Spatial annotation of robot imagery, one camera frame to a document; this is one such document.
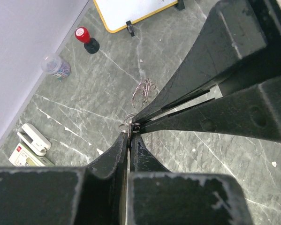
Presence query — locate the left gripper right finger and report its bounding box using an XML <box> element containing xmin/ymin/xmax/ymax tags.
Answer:
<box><xmin>126</xmin><ymin>134</ymin><xmax>253</xmax><ymax>225</ymax></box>

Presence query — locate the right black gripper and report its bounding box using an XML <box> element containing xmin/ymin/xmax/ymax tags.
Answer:
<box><xmin>133</xmin><ymin>0</ymin><xmax>281</xmax><ymax>122</ymax></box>

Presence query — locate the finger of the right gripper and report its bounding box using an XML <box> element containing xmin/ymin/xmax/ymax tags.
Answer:
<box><xmin>140</xmin><ymin>76</ymin><xmax>281</xmax><ymax>143</ymax></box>

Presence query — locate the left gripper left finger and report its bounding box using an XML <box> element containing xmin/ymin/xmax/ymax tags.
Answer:
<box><xmin>0</xmin><ymin>133</ymin><xmax>128</xmax><ymax>225</ymax></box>

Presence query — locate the metal disc with keyrings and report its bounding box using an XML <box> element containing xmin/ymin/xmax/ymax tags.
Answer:
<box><xmin>119</xmin><ymin>78</ymin><xmax>159</xmax><ymax>134</ymax></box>

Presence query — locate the white stapler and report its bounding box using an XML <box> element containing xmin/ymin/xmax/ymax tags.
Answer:
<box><xmin>17</xmin><ymin>123</ymin><xmax>52</xmax><ymax>156</ymax></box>

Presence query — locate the white staple box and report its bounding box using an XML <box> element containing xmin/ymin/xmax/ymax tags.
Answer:
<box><xmin>8</xmin><ymin>143</ymin><xmax>55</xmax><ymax>167</ymax></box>

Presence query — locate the small whiteboard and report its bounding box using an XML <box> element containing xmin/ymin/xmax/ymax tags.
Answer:
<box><xmin>94</xmin><ymin>0</ymin><xmax>178</xmax><ymax>33</ymax></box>

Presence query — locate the small clear cup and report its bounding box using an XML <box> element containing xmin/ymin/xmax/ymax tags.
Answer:
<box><xmin>41</xmin><ymin>54</ymin><xmax>71</xmax><ymax>80</ymax></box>

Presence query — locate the red black stamp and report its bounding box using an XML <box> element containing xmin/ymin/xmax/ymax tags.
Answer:
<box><xmin>75</xmin><ymin>27</ymin><xmax>100</xmax><ymax>54</ymax></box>

